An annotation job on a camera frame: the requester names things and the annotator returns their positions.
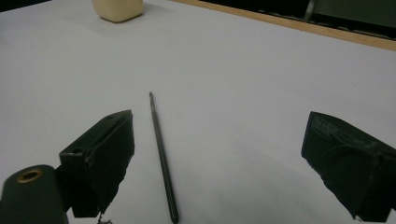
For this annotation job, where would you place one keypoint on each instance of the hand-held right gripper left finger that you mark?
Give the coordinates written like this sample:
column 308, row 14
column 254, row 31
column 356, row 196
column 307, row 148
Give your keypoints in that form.
column 106, row 155

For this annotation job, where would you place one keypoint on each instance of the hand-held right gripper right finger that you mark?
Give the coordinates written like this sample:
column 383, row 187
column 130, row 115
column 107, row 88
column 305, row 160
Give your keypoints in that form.
column 348, row 161

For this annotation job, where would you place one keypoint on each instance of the thin black pen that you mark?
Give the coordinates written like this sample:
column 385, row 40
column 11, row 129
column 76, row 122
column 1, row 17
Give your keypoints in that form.
column 162, row 155

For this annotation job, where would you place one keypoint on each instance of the beige square cup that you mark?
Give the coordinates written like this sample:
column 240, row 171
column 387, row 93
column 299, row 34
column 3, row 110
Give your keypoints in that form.
column 118, row 9

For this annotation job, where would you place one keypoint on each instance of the white table mat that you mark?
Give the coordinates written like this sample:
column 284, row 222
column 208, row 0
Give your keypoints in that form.
column 233, row 93

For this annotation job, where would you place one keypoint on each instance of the white metal stand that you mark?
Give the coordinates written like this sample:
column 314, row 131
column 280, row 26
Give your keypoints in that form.
column 309, row 9

